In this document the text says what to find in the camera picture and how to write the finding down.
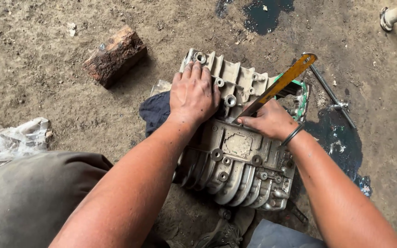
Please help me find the person's left hand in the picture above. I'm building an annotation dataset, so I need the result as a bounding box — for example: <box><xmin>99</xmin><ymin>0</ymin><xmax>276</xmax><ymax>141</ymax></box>
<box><xmin>169</xmin><ymin>61</ymin><xmax>221</xmax><ymax>127</ymax></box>

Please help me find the person's right hand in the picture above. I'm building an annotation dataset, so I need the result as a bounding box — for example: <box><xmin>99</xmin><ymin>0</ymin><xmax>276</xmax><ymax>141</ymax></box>
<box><xmin>236</xmin><ymin>98</ymin><xmax>304</xmax><ymax>142</ymax></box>

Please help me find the yellow hacksaw blade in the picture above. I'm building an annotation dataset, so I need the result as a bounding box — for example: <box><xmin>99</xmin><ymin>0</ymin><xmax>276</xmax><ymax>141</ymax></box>
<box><xmin>232</xmin><ymin>53</ymin><xmax>318</xmax><ymax>124</ymax></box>

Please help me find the grey metal engine casing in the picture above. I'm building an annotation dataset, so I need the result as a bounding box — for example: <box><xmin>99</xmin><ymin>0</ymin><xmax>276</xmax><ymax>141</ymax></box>
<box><xmin>150</xmin><ymin>48</ymin><xmax>311</xmax><ymax>211</ymax></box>

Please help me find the dark metal wrist bangle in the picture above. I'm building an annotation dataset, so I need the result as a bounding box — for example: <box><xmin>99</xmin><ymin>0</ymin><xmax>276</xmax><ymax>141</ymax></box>
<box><xmin>279</xmin><ymin>121</ymin><xmax>305</xmax><ymax>148</ymax></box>

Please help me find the green gasket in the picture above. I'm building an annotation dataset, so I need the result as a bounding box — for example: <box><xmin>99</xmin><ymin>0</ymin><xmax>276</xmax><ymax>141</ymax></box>
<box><xmin>274</xmin><ymin>73</ymin><xmax>309</xmax><ymax>121</ymax></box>

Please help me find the dark blue cloth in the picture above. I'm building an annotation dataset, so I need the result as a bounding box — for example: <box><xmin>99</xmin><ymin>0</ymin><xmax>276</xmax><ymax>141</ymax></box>
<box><xmin>139</xmin><ymin>91</ymin><xmax>172</xmax><ymax>138</ymax></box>

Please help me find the brown wooden block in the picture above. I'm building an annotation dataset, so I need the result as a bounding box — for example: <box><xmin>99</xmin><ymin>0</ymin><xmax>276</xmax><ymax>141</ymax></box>
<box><xmin>83</xmin><ymin>25</ymin><xmax>148</xmax><ymax>89</ymax></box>

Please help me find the person's blue-grey trouser leg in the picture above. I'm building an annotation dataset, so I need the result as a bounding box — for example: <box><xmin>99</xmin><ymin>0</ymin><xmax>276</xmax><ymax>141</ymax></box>
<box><xmin>247</xmin><ymin>219</ymin><xmax>327</xmax><ymax>248</ymax></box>

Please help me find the crumpled white plastic bag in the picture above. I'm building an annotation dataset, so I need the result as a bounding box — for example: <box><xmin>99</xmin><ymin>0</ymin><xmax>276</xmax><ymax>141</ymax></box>
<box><xmin>0</xmin><ymin>116</ymin><xmax>51</xmax><ymax>170</ymax></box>

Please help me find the person's grey trouser leg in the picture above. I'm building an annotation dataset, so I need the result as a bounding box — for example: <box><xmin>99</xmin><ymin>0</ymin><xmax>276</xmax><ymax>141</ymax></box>
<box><xmin>0</xmin><ymin>151</ymin><xmax>113</xmax><ymax>248</ymax></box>

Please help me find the metal T-handle wrench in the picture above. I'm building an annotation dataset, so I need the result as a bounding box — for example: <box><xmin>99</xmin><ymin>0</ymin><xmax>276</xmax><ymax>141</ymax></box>
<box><xmin>303</xmin><ymin>52</ymin><xmax>357</xmax><ymax>130</ymax></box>

